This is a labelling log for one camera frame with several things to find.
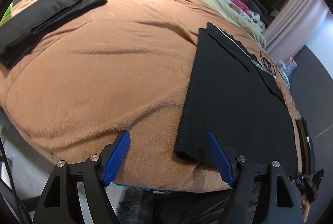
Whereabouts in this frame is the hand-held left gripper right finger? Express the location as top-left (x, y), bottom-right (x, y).
top-left (207, 131), bottom-right (305, 224)

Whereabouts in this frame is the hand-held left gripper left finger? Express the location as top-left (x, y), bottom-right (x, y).
top-left (32, 130), bottom-right (130, 224)

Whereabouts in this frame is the black shirt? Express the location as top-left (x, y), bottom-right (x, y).
top-left (175, 22), bottom-right (299, 175)

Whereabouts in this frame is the stack of folded dark clothes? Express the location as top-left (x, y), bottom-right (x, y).
top-left (295, 117), bottom-right (316, 175)

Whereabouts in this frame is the person's right hand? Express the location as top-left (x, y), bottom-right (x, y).
top-left (300, 198), bottom-right (312, 223)

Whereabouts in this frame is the orange blanket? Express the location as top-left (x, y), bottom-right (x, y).
top-left (0, 0), bottom-right (305, 192)

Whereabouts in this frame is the black and white plush toy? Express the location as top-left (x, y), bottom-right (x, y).
top-left (242, 9), bottom-right (261, 26)

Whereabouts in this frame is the folded black garment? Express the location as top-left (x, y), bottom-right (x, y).
top-left (0, 0), bottom-right (108, 69)

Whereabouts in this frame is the pink curtain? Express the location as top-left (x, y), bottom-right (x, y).
top-left (263, 0), bottom-right (329, 58)

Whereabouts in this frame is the grey plush toy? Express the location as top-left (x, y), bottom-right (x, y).
top-left (243, 0), bottom-right (261, 13)

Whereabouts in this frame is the green tissue packet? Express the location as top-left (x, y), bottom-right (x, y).
top-left (1, 4), bottom-right (13, 22)

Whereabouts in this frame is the coiled black cable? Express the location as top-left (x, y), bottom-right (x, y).
top-left (256, 50), bottom-right (277, 76)

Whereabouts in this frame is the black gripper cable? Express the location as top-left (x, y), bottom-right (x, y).
top-left (0, 133), bottom-right (26, 224)

